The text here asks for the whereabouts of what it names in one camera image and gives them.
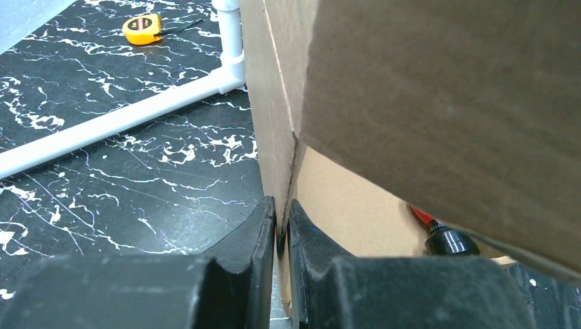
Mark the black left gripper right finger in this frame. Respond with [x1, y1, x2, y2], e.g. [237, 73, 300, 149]
[287, 200, 534, 328]

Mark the white PVC pipe frame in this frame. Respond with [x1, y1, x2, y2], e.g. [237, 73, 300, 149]
[1, 1, 246, 178]

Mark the red black small bottle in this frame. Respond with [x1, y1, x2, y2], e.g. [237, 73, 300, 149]
[408, 205, 481, 256]

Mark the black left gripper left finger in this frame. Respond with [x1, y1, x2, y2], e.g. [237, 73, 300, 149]
[1, 197, 275, 328]

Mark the yellow tape measure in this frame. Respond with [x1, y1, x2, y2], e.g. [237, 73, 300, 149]
[121, 14, 203, 46]

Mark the brown cardboard box sheet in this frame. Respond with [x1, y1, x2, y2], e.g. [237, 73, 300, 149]
[239, 0, 581, 319]

